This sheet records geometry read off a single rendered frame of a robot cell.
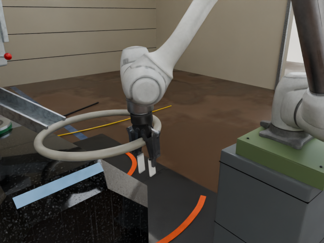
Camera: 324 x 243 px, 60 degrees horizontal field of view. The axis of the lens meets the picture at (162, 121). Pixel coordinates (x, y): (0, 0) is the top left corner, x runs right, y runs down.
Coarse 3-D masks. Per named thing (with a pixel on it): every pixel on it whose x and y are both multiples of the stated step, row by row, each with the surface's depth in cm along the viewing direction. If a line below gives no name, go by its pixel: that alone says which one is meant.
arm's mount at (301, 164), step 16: (240, 144) 119; (256, 144) 115; (272, 144) 114; (320, 144) 113; (256, 160) 115; (272, 160) 109; (288, 160) 104; (304, 160) 102; (320, 160) 102; (304, 176) 100; (320, 176) 96
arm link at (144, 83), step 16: (208, 0) 81; (192, 16) 77; (176, 32) 74; (192, 32) 76; (160, 48) 74; (176, 48) 73; (144, 64) 71; (160, 64) 71; (128, 80) 70; (144, 80) 67; (160, 80) 69; (128, 96) 71; (144, 96) 69; (160, 96) 70
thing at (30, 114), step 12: (0, 96) 132; (12, 96) 129; (0, 108) 119; (12, 108) 126; (24, 108) 129; (36, 108) 127; (12, 120) 119; (24, 120) 116; (36, 120) 115; (48, 120) 126; (60, 120) 124; (36, 132) 116
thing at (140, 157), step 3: (141, 153) 102; (138, 156) 100; (141, 156) 101; (138, 159) 100; (141, 159) 102; (138, 162) 101; (141, 162) 102; (144, 162) 103; (138, 165) 101; (141, 165) 102; (144, 165) 103; (138, 168) 102; (141, 168) 102; (144, 168) 104; (141, 171) 103
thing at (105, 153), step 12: (72, 120) 126; (156, 120) 113; (48, 132) 114; (36, 144) 99; (132, 144) 93; (144, 144) 96; (48, 156) 92; (60, 156) 90; (72, 156) 89; (84, 156) 88; (96, 156) 88; (108, 156) 90
